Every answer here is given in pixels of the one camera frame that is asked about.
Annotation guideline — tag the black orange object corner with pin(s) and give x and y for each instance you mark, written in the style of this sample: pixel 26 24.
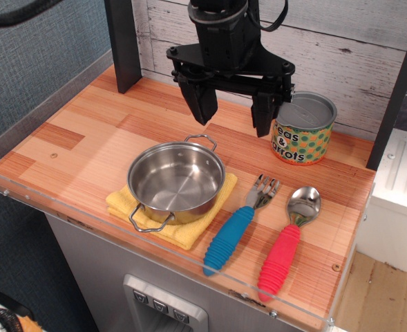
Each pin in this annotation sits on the black orange object corner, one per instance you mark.
pixel 14 316

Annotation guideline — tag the peas and carrots can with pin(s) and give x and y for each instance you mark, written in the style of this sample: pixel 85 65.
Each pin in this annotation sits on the peas and carrots can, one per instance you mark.
pixel 303 128

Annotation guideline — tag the grey toy dispenser panel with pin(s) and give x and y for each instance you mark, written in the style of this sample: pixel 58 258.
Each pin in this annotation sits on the grey toy dispenser panel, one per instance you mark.
pixel 154 309

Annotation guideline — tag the stainless steel pot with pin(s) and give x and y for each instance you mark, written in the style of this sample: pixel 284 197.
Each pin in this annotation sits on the stainless steel pot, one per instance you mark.
pixel 175 183

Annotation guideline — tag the red handled spoon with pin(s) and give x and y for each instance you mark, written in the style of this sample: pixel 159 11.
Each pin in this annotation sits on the red handled spoon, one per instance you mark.
pixel 303 207

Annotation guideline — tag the dark grey right post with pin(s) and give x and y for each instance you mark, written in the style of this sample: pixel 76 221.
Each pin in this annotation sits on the dark grey right post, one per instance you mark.
pixel 389 118

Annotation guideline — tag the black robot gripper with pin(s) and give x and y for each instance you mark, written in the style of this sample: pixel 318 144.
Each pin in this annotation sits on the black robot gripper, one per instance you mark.
pixel 229 56

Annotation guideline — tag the clear acrylic guard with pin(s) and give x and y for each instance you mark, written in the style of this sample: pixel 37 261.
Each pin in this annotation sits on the clear acrylic guard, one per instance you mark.
pixel 67 160

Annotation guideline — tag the blue handled fork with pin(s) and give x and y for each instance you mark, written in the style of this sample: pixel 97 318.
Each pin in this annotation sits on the blue handled fork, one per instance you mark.
pixel 224 244

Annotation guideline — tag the dark grey post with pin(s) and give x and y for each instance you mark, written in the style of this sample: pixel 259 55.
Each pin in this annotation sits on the dark grey post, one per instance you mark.
pixel 124 43
pixel 389 118

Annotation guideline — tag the yellow cloth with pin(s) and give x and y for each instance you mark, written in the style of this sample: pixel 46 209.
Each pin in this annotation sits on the yellow cloth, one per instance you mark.
pixel 121 203

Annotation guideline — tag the white toy sink unit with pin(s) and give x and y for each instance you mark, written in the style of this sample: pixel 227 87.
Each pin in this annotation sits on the white toy sink unit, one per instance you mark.
pixel 382 234

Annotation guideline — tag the dark grey left post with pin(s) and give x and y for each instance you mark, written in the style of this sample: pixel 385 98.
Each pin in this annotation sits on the dark grey left post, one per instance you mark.
pixel 124 43

